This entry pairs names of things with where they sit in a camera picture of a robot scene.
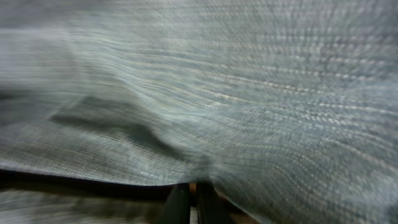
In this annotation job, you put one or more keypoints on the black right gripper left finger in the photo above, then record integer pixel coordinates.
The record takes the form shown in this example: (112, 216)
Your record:
(177, 207)

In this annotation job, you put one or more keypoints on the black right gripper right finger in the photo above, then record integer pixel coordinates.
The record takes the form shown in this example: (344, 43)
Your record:
(210, 208)

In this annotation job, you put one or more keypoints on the light blue denim shorts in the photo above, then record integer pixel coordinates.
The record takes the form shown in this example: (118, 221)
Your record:
(289, 108)

